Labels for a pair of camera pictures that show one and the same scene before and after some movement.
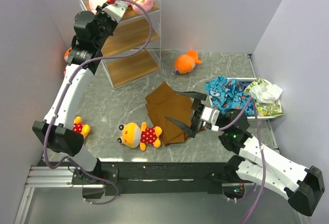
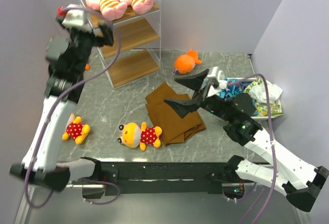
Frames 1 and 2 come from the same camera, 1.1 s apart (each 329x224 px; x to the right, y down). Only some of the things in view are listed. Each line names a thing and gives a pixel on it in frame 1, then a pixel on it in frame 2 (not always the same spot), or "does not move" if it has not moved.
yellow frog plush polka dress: (132, 135) does not move
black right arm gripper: (192, 131) → (182, 107)
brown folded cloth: (163, 101) does not move
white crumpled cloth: (266, 93) does not move
